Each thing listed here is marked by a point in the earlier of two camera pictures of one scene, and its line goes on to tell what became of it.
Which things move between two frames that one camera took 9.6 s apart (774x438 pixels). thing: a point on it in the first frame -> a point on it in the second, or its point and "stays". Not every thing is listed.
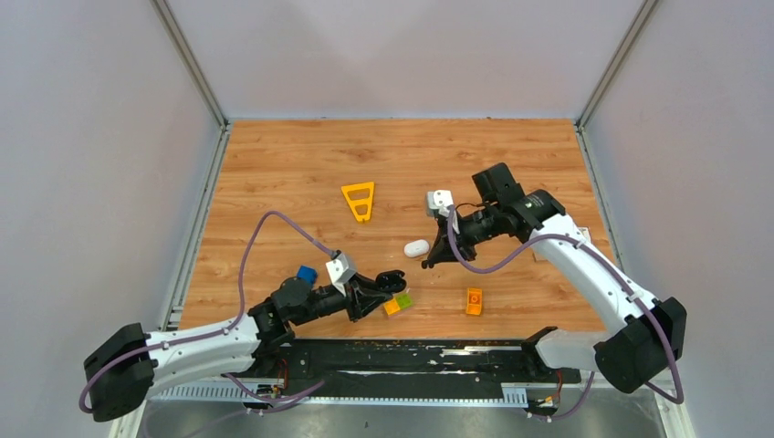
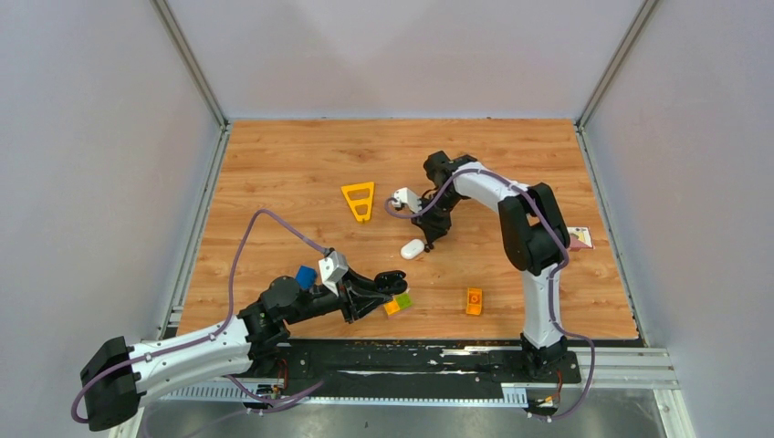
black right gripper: x=442 y=249 -> x=432 y=228
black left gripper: x=363 y=297 stays
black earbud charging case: x=391 y=280 stays
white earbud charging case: x=416 y=248 stays
